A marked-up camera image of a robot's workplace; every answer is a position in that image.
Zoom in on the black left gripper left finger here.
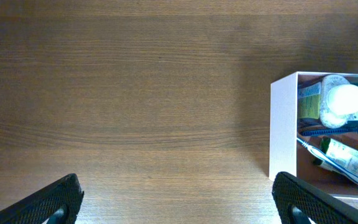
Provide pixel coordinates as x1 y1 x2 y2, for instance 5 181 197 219
0 174 85 223

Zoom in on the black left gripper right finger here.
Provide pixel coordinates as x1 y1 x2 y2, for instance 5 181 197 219
272 172 358 224

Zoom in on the blue white toothbrush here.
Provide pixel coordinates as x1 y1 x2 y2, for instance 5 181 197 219
296 137 358 185

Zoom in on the green white soap box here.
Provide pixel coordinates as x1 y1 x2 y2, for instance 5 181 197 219
310 136 358 176

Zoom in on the purple spray bottle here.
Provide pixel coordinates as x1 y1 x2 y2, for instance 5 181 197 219
296 67 358 129

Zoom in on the white cardboard box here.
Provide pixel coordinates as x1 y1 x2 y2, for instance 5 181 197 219
268 72 358 198

